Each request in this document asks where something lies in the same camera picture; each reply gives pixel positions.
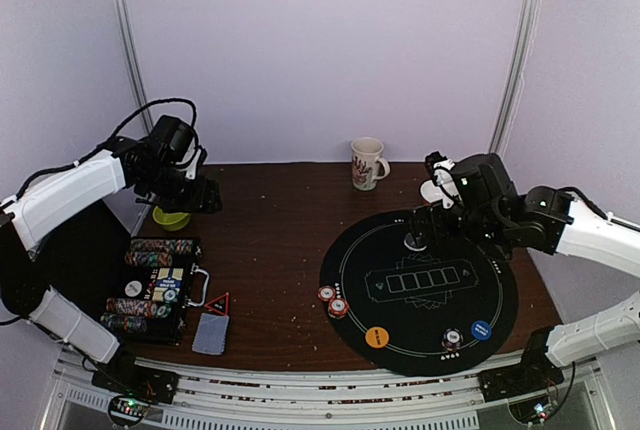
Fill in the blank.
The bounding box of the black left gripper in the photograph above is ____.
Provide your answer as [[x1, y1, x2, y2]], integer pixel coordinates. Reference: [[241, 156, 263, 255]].
[[139, 161, 221, 213]]

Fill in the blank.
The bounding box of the clear dealer button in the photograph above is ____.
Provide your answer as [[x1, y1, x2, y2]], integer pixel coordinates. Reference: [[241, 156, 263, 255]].
[[403, 233, 426, 252]]

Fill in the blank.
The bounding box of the blue small blind button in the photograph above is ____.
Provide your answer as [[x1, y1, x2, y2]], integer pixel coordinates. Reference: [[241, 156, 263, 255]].
[[471, 320, 493, 341]]

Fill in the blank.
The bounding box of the orange big blind button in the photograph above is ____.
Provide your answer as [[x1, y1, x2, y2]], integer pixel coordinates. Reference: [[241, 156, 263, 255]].
[[365, 326, 390, 349]]

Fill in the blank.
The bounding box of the red poker chip stack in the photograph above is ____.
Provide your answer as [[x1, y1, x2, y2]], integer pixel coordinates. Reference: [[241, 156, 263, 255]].
[[317, 285, 336, 302]]

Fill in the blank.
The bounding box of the blue playing card deck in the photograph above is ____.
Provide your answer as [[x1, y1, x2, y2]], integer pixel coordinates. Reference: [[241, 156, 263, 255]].
[[192, 313, 230, 356]]

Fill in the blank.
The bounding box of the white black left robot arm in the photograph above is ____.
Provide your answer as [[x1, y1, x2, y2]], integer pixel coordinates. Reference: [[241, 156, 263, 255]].
[[1, 115, 222, 394]]

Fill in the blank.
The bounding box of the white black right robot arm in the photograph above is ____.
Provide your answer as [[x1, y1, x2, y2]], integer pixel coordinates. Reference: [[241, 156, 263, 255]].
[[405, 152, 639, 401]]

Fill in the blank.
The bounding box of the white orange bowl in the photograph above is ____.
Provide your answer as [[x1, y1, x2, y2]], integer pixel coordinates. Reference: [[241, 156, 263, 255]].
[[419, 180, 443, 205]]

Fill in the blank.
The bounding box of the green bowl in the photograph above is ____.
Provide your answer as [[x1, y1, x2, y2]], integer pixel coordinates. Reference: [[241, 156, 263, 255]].
[[152, 206, 191, 232]]

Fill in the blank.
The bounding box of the floral ceramic mug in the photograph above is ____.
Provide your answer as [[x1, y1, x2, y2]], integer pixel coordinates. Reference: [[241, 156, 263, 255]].
[[351, 137, 391, 191]]

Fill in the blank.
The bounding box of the round black poker mat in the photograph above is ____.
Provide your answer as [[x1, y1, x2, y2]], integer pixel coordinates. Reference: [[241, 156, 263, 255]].
[[319, 210, 519, 377]]

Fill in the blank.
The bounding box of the black poker chip case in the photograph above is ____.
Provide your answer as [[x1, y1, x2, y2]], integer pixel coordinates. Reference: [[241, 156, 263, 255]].
[[99, 237, 210, 345]]

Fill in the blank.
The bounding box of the black red triangle marker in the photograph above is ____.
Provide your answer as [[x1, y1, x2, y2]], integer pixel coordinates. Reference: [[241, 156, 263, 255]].
[[204, 292, 230, 316]]

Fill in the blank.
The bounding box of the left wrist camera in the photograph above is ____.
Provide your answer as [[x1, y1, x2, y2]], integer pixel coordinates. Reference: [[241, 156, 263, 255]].
[[185, 145, 207, 180]]

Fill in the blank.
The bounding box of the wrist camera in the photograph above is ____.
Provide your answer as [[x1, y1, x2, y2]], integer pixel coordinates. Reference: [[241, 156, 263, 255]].
[[424, 152, 462, 210], [185, 145, 207, 180]]

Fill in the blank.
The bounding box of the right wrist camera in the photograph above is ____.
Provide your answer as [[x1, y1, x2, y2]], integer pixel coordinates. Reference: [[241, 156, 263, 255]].
[[424, 152, 462, 210]]

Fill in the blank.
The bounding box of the right aluminium frame post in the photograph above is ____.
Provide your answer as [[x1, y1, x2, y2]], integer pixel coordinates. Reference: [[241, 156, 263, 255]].
[[489, 0, 540, 156]]

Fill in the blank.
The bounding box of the aluminium frame post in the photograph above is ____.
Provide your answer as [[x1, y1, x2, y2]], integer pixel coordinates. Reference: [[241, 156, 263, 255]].
[[112, 0, 147, 107], [489, 0, 540, 156]]

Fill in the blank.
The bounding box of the aluminium front rail base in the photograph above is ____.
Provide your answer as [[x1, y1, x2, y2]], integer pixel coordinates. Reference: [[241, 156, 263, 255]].
[[42, 342, 619, 430]]

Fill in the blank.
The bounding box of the left aluminium frame post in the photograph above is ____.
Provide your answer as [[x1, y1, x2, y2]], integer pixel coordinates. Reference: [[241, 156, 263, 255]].
[[112, 0, 147, 107]]

